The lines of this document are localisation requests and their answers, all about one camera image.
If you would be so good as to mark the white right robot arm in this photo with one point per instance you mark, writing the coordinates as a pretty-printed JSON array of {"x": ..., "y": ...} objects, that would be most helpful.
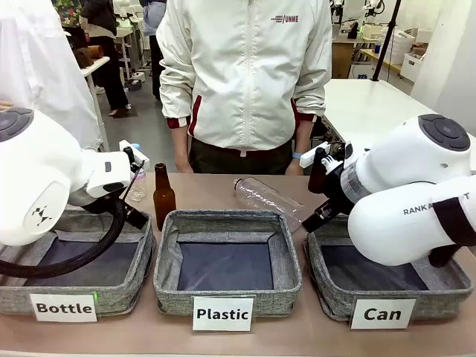
[{"x": 390, "y": 230}]

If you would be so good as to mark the black tripod pole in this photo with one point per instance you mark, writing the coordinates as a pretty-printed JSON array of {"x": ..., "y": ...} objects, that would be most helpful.
[{"x": 385, "y": 41}]

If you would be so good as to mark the grey basket labelled Plastic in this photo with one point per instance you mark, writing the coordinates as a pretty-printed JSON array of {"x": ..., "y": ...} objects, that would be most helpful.
[{"x": 167, "y": 294}]

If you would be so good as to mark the person's right forearm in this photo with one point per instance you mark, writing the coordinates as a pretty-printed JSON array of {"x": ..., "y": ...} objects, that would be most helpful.
[{"x": 183, "y": 148}]

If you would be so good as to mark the small white desk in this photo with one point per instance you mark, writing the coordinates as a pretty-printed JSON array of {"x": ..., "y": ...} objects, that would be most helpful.
[{"x": 97, "y": 63}]

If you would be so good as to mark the brown round object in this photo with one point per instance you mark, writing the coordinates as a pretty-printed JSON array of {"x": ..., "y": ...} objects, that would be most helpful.
[{"x": 91, "y": 56}]

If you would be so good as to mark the person's left forearm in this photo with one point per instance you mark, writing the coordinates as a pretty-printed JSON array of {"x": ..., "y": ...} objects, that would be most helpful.
[{"x": 302, "y": 135}]

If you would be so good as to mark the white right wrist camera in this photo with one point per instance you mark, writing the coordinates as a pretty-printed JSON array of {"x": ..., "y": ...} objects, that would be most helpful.
[{"x": 310, "y": 156}]

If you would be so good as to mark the stacked white bins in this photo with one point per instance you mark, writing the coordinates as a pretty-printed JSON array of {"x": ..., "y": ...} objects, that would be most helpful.
[{"x": 401, "y": 46}]

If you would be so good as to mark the person's left hand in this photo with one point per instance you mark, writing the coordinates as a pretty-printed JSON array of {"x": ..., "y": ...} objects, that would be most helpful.
[{"x": 294, "y": 168}]

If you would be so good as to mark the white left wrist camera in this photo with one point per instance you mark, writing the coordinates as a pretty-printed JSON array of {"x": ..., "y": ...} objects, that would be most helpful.
[{"x": 127, "y": 145}]

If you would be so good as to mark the bystander in dark clothes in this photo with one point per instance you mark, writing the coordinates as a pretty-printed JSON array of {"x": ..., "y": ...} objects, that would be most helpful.
[{"x": 108, "y": 56}]

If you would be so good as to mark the large clear plastic bottle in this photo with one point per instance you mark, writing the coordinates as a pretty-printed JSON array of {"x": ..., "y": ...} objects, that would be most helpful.
[{"x": 264, "y": 199}]

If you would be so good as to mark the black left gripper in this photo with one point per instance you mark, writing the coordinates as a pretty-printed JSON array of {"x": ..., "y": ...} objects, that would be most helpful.
[{"x": 108, "y": 204}]

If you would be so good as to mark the white storage crate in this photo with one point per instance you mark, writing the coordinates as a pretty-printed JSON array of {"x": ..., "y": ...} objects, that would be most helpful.
[{"x": 413, "y": 67}]

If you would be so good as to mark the bystander in blue top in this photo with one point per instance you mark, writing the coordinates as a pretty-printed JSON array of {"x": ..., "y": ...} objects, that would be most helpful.
[{"x": 151, "y": 22}]

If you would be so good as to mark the white Can label card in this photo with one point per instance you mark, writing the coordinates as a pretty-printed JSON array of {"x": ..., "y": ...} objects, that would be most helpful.
[{"x": 382, "y": 314}]

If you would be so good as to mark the white Plastic label card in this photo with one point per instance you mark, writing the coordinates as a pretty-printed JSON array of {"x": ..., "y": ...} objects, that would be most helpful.
[{"x": 222, "y": 313}]

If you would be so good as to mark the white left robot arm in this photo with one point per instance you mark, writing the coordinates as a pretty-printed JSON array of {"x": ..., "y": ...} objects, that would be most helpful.
[{"x": 37, "y": 167}]

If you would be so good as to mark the dark trousers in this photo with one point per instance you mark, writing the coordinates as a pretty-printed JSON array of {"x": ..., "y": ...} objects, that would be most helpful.
[{"x": 223, "y": 161}]

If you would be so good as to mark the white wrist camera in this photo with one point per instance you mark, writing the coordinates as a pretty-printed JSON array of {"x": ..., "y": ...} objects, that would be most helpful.
[
  {"x": 127, "y": 145},
  {"x": 310, "y": 156}
]

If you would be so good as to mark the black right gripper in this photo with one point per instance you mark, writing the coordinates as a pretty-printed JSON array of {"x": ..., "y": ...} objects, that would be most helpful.
[{"x": 340, "y": 201}]

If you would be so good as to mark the bystander in white shirt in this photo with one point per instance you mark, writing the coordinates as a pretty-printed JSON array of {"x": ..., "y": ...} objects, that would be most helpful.
[{"x": 37, "y": 56}]

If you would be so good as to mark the grey basket labelled Can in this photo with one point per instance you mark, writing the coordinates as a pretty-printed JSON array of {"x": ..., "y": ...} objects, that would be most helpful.
[{"x": 334, "y": 297}]

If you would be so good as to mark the grey basket labelled Bottle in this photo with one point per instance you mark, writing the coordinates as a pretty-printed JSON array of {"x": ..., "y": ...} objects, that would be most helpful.
[{"x": 122, "y": 297}]

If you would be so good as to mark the blue wristband watch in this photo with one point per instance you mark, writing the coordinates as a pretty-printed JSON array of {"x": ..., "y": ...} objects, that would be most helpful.
[{"x": 297, "y": 155}]

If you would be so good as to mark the white Bottle label card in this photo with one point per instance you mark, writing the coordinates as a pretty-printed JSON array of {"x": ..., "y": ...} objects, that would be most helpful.
[{"x": 63, "y": 307}]

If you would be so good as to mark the white zip jacket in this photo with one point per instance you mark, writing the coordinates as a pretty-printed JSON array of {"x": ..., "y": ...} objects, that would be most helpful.
[{"x": 241, "y": 74}]

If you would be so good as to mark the large white table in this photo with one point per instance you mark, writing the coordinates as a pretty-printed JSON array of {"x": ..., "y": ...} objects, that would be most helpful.
[{"x": 364, "y": 104}]

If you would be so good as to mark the wooden cabinet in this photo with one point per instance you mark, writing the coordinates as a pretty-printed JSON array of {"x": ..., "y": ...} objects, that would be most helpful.
[{"x": 341, "y": 59}]

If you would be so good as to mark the bystander's hand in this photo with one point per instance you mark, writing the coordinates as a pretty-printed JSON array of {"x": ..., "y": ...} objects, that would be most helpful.
[{"x": 5, "y": 105}]

